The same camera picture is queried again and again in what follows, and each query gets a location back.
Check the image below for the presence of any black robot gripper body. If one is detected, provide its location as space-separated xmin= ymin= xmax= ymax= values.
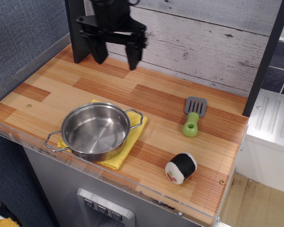
xmin=76 ymin=0 xmax=147 ymax=48

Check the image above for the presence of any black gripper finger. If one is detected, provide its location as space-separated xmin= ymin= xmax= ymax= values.
xmin=125 ymin=43 xmax=142 ymax=70
xmin=85 ymin=38 xmax=108 ymax=64

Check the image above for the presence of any green handled grey spatula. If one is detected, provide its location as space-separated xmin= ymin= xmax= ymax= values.
xmin=182 ymin=96 xmax=207 ymax=138

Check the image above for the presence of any stainless steel pot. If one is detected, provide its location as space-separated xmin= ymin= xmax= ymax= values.
xmin=44 ymin=102 xmax=144 ymax=163

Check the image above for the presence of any clear acrylic front guard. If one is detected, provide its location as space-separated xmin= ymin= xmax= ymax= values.
xmin=0 ymin=123 xmax=221 ymax=227

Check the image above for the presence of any plush sushi roll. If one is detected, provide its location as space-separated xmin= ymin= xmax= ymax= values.
xmin=165 ymin=152 xmax=197 ymax=185

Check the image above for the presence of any silver dispenser panel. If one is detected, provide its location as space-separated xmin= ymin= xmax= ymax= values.
xmin=77 ymin=187 xmax=136 ymax=227

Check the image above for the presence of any white ribbed cabinet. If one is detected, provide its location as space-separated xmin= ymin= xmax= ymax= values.
xmin=235 ymin=89 xmax=284 ymax=192

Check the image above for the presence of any yellow object bottom left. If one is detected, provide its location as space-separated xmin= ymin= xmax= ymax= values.
xmin=0 ymin=218 xmax=19 ymax=227

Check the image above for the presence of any dark left post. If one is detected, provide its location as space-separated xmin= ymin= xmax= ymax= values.
xmin=64 ymin=0 xmax=90 ymax=63

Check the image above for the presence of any dark post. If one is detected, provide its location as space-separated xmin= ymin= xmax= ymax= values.
xmin=64 ymin=0 xmax=90 ymax=63
xmin=242 ymin=0 xmax=284 ymax=117

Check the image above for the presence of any dark right post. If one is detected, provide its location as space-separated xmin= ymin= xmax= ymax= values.
xmin=242 ymin=0 xmax=284 ymax=117

